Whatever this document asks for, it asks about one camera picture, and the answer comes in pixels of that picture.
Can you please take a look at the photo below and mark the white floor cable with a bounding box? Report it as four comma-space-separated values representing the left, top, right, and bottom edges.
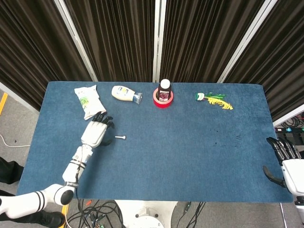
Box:
0, 134, 31, 148

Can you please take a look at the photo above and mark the dark brown curtain panel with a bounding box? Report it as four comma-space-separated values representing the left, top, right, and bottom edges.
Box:
64, 0, 157, 83
159, 0, 266, 83
0, 0, 93, 112
224, 0, 304, 122

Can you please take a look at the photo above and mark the dark trouser leg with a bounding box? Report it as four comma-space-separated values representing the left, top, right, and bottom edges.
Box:
0, 156, 25, 185

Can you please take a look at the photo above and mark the white partition base rail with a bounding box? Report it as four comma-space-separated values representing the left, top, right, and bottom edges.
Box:
0, 82, 40, 115
272, 110, 304, 127

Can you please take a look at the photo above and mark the dark grape juice bottle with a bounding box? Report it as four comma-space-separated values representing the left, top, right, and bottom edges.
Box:
158, 79, 172, 100

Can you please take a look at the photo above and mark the white snack bag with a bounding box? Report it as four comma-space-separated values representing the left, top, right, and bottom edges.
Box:
74, 85, 107, 120

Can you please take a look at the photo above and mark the thin grey table leg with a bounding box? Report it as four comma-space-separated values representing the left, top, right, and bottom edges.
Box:
279, 202, 286, 224

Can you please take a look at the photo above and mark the black floor cable tangle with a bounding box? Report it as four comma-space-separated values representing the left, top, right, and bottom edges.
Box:
175, 201, 206, 228
65, 199, 128, 228
280, 113, 304, 129

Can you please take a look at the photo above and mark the red tape roll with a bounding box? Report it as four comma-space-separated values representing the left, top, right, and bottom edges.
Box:
152, 88, 174, 109

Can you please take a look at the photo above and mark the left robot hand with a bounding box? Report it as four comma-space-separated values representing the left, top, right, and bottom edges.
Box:
80, 112, 115, 149

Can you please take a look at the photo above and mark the blue fabric table cover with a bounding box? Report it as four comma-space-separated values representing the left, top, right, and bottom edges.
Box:
17, 81, 293, 203

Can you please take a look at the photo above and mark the cream mayonnaise squeeze bottle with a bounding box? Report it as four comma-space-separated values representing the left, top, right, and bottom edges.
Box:
111, 85, 143, 105

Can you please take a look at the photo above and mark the black shoe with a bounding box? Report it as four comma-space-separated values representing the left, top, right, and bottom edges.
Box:
22, 210, 66, 228

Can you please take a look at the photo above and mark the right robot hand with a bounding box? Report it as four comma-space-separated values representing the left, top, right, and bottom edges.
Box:
262, 136, 304, 197

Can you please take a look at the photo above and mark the white partition post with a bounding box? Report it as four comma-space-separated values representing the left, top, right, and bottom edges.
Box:
152, 0, 167, 83
54, 0, 98, 82
217, 0, 278, 84

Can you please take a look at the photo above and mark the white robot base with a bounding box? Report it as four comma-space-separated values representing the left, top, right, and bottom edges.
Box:
114, 200, 179, 228

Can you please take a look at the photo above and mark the green yellow plastic plant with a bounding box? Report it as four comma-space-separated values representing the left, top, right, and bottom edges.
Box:
195, 92, 234, 111

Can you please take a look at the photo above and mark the black power strip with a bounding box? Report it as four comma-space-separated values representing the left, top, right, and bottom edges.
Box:
274, 126, 304, 134

